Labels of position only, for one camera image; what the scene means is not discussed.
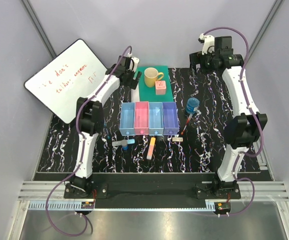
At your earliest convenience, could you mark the red pen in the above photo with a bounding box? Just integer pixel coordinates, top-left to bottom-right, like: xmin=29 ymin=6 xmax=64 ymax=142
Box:
xmin=180 ymin=113 xmax=193 ymax=135

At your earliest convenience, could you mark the purple bin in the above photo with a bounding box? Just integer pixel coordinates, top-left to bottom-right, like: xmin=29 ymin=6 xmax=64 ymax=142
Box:
xmin=162 ymin=102 xmax=179 ymax=136

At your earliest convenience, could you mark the yellow mug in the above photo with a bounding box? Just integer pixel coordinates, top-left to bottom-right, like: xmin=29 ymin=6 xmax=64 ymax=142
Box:
xmin=144 ymin=67 xmax=164 ymax=88

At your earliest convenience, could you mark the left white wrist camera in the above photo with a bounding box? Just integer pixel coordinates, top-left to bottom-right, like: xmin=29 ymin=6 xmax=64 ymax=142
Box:
xmin=129 ymin=57 xmax=140 ymax=73

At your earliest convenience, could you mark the orange pink highlighter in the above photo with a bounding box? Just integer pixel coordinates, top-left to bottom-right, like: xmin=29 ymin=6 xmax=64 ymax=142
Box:
xmin=146 ymin=136 xmax=156 ymax=160

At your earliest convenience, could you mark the sky blue bin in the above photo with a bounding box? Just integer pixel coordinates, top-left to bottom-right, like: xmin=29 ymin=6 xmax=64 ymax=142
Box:
xmin=148 ymin=102 xmax=164 ymax=136

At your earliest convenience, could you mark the grey marker with blue cap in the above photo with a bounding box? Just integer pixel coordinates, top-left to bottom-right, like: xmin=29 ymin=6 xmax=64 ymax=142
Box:
xmin=112 ymin=139 xmax=135 ymax=147

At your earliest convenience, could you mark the light blue bin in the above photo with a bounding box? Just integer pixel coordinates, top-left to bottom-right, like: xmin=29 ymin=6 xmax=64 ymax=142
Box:
xmin=119 ymin=102 xmax=135 ymax=136

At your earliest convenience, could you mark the small white eraser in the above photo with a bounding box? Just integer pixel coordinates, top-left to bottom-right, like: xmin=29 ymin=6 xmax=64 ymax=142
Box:
xmin=172 ymin=137 xmax=183 ymax=143

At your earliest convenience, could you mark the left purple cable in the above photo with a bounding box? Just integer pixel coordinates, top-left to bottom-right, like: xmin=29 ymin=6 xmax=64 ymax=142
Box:
xmin=45 ymin=45 xmax=133 ymax=236

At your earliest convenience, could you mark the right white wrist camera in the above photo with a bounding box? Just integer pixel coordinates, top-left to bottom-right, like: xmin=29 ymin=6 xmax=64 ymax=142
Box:
xmin=198 ymin=33 xmax=215 ymax=55

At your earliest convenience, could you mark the pink bin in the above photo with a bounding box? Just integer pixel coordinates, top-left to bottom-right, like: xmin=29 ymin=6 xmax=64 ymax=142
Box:
xmin=134 ymin=101 xmax=149 ymax=135

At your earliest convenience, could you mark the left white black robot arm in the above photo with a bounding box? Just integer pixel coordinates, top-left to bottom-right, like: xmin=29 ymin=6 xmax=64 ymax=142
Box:
xmin=69 ymin=54 xmax=142 ymax=198

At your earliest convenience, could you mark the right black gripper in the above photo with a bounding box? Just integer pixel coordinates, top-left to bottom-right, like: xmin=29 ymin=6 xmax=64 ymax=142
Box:
xmin=187 ymin=49 xmax=218 ymax=78

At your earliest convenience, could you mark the purple cable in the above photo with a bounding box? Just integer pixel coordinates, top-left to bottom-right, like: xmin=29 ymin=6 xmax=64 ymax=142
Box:
xmin=201 ymin=26 xmax=265 ymax=217
xmin=45 ymin=45 xmax=133 ymax=236

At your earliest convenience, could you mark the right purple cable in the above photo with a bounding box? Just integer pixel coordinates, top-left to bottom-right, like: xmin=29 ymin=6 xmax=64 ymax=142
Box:
xmin=201 ymin=26 xmax=265 ymax=217

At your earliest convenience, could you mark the black marble pattern mat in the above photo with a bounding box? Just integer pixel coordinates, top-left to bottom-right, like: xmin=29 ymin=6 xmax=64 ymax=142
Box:
xmin=33 ymin=67 xmax=262 ymax=174

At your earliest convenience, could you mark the blue ink bottle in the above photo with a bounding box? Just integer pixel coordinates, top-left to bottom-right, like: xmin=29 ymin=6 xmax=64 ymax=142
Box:
xmin=185 ymin=97 xmax=200 ymax=115

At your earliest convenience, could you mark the pink cube box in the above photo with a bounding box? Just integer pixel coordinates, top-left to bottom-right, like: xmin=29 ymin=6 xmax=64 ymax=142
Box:
xmin=155 ymin=80 xmax=167 ymax=96

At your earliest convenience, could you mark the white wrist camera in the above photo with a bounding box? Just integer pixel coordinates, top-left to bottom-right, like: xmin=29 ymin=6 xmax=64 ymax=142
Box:
xmin=198 ymin=33 xmax=215 ymax=55
xmin=129 ymin=57 xmax=140 ymax=73

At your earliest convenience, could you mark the white dry-erase board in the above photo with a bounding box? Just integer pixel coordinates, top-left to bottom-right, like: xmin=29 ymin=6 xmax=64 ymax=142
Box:
xmin=24 ymin=39 xmax=107 ymax=124

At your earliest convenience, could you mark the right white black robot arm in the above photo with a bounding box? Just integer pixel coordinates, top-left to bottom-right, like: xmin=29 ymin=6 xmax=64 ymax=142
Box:
xmin=189 ymin=34 xmax=268 ymax=198

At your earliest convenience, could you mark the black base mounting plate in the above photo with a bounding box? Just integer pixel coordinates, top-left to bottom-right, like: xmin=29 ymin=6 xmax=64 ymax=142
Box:
xmin=64 ymin=173 xmax=241 ymax=200

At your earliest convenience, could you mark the blue pen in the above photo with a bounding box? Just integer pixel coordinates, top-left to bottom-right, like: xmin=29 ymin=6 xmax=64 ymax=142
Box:
xmin=104 ymin=123 xmax=111 ymax=140

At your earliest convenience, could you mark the green book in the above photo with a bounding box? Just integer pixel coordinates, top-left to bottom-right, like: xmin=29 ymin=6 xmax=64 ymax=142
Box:
xmin=137 ymin=65 xmax=174 ymax=102

